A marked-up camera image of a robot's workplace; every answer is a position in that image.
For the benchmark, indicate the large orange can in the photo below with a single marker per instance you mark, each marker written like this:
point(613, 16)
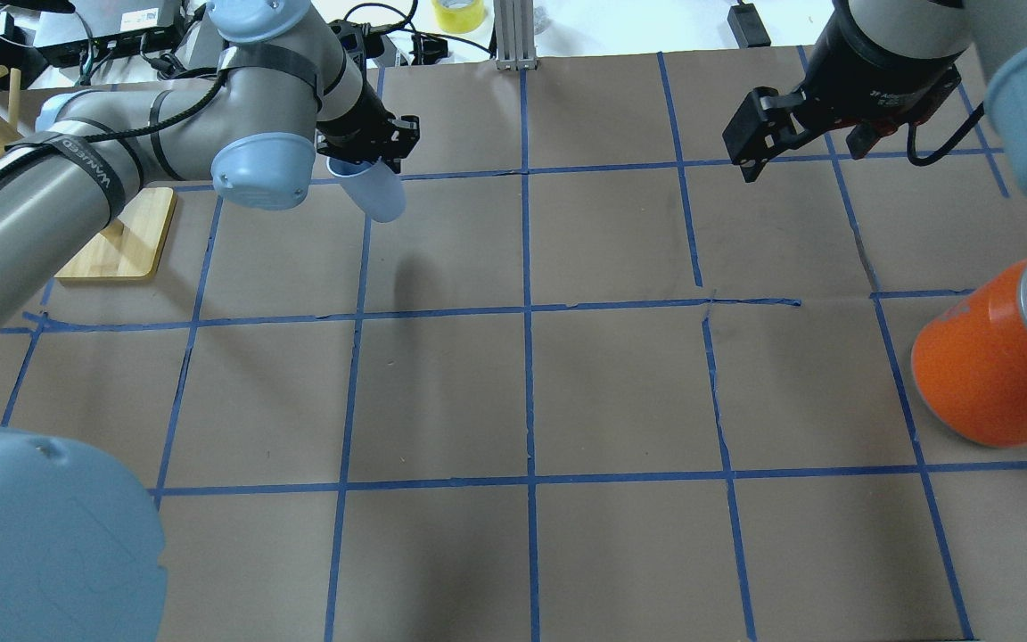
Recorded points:
point(970, 363)

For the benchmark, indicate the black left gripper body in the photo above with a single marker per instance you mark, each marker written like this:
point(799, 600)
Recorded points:
point(363, 117)

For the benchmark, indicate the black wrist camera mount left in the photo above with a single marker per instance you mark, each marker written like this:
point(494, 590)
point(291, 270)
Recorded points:
point(366, 44)

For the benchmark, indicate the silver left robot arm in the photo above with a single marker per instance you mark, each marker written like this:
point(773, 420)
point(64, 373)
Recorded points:
point(80, 536)

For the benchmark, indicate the yellow tape roll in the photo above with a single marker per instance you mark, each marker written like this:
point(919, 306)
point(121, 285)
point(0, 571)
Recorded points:
point(459, 17)

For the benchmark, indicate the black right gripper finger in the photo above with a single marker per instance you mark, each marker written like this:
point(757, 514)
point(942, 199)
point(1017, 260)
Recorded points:
point(751, 169)
point(864, 137)

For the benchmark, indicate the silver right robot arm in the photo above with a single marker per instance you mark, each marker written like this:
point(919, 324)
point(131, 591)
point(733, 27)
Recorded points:
point(881, 67)

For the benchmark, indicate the light blue plastic cup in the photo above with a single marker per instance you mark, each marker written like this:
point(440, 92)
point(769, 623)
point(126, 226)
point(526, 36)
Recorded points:
point(372, 186)

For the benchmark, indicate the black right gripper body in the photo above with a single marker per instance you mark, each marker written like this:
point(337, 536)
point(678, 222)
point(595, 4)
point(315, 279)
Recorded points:
point(870, 67)

